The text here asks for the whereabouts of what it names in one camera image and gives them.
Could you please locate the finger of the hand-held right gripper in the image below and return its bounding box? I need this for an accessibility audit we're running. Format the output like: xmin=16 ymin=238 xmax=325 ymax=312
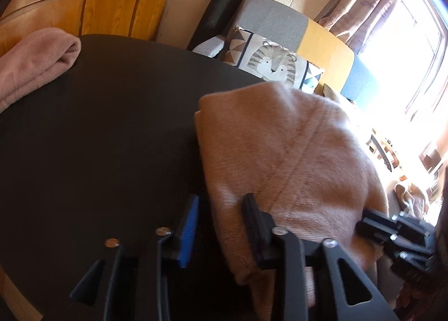
xmin=361 ymin=208 xmax=436 ymax=242
xmin=355 ymin=221 xmax=436 ymax=270

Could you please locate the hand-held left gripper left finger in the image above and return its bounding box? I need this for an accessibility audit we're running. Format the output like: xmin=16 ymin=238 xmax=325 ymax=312
xmin=69 ymin=194 xmax=200 ymax=321

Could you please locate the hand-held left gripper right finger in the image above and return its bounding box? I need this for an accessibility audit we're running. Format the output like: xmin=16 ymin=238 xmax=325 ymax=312
xmin=243 ymin=193 xmax=400 ymax=321

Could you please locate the pinkish tan knit sweater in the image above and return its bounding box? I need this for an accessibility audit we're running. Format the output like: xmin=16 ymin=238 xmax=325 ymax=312
xmin=194 ymin=81 xmax=389 ymax=321

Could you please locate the person's right forearm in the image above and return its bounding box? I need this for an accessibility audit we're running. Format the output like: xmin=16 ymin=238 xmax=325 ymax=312
xmin=395 ymin=268 xmax=448 ymax=321

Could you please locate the crumpled cream garment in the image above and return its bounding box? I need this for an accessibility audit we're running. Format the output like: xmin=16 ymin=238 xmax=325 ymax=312
xmin=395 ymin=183 xmax=433 ymax=220

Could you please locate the cluttered wooden desk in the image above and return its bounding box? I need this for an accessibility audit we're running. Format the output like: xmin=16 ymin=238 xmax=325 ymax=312
xmin=367 ymin=125 xmax=442 ymax=182

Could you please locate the grey office chair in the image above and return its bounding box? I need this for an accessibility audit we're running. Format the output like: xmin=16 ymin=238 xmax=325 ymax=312
xmin=366 ymin=130 xmax=396 ymax=171

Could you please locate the beige cushion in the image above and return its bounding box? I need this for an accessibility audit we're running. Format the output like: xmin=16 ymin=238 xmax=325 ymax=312
xmin=322 ymin=83 xmax=354 ymax=104

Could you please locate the tiger print cushion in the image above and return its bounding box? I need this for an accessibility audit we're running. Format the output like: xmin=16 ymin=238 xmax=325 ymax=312
xmin=222 ymin=25 xmax=326 ymax=94

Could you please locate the window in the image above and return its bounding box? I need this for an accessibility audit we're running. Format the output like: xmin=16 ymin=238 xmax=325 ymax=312
xmin=359 ymin=0 xmax=448 ymax=122

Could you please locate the white pillow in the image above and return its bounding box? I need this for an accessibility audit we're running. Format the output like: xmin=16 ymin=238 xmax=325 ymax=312
xmin=192 ymin=34 xmax=228 ymax=60

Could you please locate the grey yellow blue sofa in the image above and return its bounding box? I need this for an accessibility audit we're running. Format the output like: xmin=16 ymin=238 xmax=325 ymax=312
xmin=233 ymin=0 xmax=380 ymax=103

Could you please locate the patterned beige curtain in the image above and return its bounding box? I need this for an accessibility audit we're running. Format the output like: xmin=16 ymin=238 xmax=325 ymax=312
xmin=315 ymin=0 xmax=414 ymax=55

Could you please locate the rolled black mat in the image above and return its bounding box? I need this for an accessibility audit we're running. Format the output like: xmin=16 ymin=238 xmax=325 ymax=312
xmin=187 ymin=0 xmax=253 ymax=52

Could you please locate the pink folded garment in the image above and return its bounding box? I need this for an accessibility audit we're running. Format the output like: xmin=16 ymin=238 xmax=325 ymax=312
xmin=0 ymin=27 xmax=82 ymax=113

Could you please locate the orange wooden wardrobe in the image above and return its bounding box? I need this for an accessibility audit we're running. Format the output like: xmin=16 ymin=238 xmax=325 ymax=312
xmin=0 ymin=0 xmax=184 ymax=59

